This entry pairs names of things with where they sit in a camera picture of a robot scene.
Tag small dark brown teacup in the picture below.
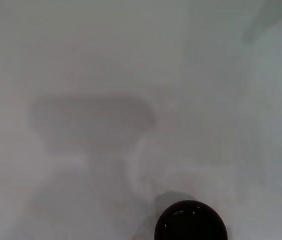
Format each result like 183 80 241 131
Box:
154 199 229 240

